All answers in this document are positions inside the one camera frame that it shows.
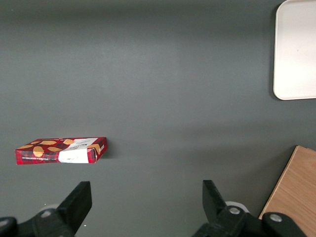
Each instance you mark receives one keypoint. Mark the wooden drawer cabinet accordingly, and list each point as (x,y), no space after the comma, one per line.
(296,185)

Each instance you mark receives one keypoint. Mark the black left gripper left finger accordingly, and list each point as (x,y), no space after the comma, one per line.
(76,202)

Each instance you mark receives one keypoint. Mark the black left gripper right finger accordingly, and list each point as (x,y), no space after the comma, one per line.
(214,205)

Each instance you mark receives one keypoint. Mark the red plaid cookie box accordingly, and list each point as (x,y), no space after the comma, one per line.
(49,153)

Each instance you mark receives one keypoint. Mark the beige plastic tray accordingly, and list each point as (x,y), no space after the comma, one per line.
(296,49)

